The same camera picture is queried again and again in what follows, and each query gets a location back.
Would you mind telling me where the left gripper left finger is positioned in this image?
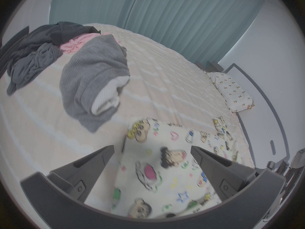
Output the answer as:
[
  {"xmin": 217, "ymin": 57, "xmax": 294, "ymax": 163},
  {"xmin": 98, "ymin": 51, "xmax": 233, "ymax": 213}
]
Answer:
[{"xmin": 49, "ymin": 145, "xmax": 115, "ymax": 202}]

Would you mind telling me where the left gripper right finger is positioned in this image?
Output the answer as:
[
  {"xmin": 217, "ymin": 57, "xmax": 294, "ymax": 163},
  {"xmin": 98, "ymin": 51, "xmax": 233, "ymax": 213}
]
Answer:
[{"xmin": 191, "ymin": 146, "xmax": 256, "ymax": 201}]

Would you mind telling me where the white printed pyjama top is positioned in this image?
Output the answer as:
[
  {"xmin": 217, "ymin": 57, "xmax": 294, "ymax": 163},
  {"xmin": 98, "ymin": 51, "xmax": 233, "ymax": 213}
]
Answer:
[{"xmin": 111, "ymin": 116, "xmax": 241, "ymax": 219}]

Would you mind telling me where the white printed pillow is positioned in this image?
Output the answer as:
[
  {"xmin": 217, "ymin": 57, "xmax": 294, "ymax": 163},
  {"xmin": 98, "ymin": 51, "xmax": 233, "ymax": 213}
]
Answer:
[{"xmin": 207, "ymin": 72, "xmax": 255, "ymax": 113}]

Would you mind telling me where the grey knit garment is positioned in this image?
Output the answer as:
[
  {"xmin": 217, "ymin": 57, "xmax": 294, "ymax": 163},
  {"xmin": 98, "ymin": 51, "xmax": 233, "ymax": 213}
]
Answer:
[{"xmin": 60, "ymin": 35, "xmax": 131, "ymax": 132}]

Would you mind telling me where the bed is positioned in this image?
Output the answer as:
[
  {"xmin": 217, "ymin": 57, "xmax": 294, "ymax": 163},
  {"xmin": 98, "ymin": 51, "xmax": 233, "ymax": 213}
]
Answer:
[{"xmin": 0, "ymin": 23, "xmax": 290, "ymax": 219}]

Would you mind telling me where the grey bedside table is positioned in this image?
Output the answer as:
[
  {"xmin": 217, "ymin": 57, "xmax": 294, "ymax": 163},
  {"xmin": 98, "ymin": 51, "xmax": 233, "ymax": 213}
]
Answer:
[{"xmin": 195, "ymin": 61, "xmax": 224, "ymax": 72}]

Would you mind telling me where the dark grey garment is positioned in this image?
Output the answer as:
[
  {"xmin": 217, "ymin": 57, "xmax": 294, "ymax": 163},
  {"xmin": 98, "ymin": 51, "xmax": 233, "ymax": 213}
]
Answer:
[{"xmin": 7, "ymin": 42, "xmax": 63, "ymax": 96}]

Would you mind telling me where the pink garment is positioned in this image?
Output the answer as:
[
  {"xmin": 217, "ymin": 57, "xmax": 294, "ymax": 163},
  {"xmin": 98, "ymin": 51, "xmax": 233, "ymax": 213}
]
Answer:
[{"xmin": 60, "ymin": 32, "xmax": 121, "ymax": 55}]

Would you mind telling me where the blue-green curtain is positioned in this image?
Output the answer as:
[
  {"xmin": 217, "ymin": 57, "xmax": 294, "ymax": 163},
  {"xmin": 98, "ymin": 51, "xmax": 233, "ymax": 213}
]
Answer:
[
  {"xmin": 49, "ymin": 0, "xmax": 143, "ymax": 29},
  {"xmin": 117, "ymin": 0, "xmax": 265, "ymax": 66}
]

